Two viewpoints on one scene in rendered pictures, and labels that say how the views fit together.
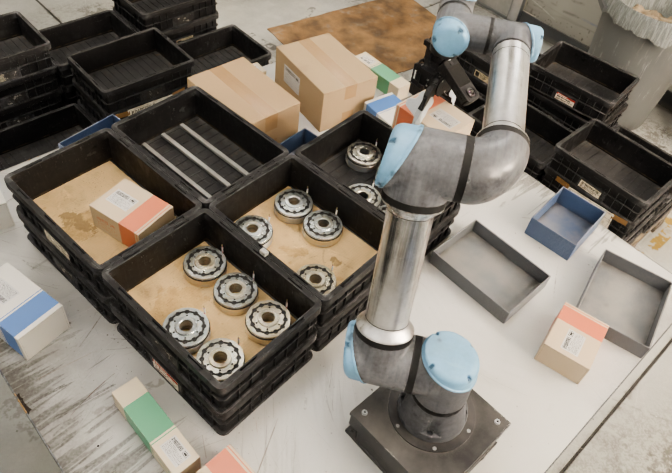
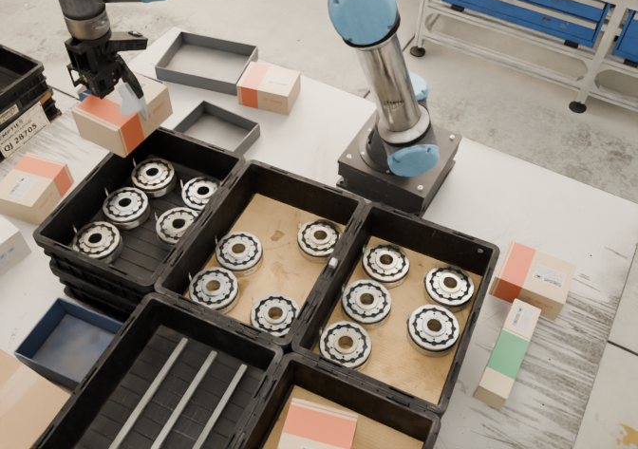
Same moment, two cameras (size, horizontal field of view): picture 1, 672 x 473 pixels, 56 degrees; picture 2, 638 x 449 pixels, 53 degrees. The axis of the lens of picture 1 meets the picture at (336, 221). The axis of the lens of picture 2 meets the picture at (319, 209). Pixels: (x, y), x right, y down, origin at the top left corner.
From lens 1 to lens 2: 1.39 m
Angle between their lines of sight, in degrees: 62
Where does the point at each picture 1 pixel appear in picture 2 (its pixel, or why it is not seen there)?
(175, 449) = (521, 319)
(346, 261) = (272, 227)
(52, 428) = not seen: outside the picture
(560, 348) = (288, 86)
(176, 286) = (380, 370)
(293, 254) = (284, 274)
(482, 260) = not seen: hidden behind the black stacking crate
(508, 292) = (223, 134)
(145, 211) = (315, 426)
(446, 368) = (420, 84)
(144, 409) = (504, 361)
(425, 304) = not seen: hidden behind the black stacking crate
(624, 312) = (215, 65)
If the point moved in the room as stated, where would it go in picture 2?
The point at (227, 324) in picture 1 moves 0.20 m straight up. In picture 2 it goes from (401, 303) to (413, 247)
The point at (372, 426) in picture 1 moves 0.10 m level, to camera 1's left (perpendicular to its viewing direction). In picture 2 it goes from (428, 180) to (440, 211)
